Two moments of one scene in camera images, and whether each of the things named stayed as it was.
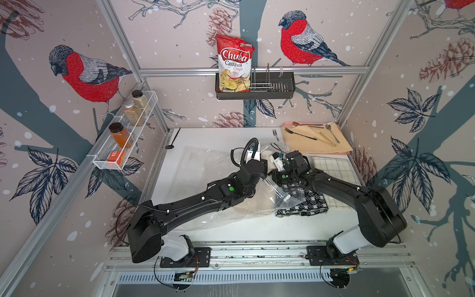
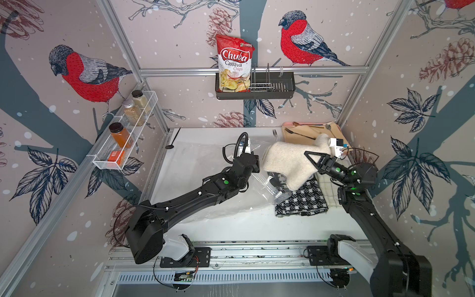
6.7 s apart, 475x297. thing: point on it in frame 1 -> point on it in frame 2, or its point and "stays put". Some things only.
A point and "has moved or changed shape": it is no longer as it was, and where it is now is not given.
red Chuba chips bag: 234,57 stays put
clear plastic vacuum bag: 195,168 has moved or changed shape
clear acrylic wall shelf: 115,145 stays put
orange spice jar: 120,135 stays put
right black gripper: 274,176 -> 325,165
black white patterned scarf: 303,202 stays put
